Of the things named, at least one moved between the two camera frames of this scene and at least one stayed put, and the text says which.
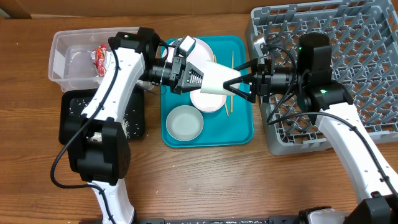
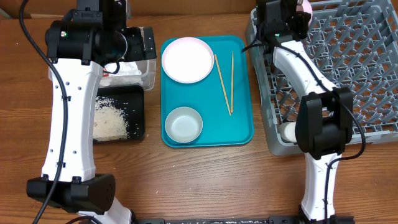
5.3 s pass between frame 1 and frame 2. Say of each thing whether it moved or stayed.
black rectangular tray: stayed
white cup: moved
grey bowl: stayed
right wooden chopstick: stayed
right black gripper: moved
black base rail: stayed
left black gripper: moved
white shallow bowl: moved
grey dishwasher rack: stayed
